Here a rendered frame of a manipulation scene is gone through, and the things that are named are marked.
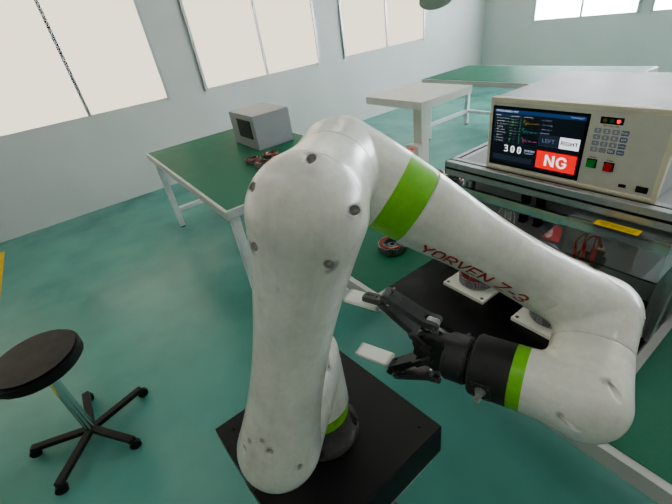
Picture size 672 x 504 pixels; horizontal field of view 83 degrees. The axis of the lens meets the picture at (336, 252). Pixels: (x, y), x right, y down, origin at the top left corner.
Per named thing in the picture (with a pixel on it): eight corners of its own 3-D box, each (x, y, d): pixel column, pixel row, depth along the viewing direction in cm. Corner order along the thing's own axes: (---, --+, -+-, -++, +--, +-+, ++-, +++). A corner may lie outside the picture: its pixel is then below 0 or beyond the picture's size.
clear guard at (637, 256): (634, 321, 72) (643, 297, 69) (517, 271, 90) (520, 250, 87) (696, 251, 87) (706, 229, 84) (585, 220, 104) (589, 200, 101)
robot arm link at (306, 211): (222, 496, 58) (215, 156, 30) (261, 407, 72) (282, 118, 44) (303, 522, 56) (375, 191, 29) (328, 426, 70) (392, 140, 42)
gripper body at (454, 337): (464, 361, 53) (403, 341, 58) (464, 398, 58) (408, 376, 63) (479, 325, 58) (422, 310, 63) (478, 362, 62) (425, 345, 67)
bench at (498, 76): (593, 173, 351) (614, 87, 311) (422, 139, 502) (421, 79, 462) (635, 145, 392) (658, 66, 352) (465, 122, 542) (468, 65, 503)
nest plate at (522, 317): (563, 348, 98) (564, 344, 97) (510, 319, 109) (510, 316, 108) (591, 319, 105) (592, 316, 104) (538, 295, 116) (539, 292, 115)
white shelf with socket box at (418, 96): (422, 199, 186) (421, 102, 162) (372, 182, 213) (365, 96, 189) (467, 176, 202) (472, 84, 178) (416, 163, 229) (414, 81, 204)
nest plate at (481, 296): (482, 305, 115) (482, 302, 115) (443, 284, 126) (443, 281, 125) (511, 283, 122) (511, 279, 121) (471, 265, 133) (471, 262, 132)
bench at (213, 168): (258, 315, 245) (224, 212, 205) (175, 226, 377) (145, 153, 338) (383, 246, 294) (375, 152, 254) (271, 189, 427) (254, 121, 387)
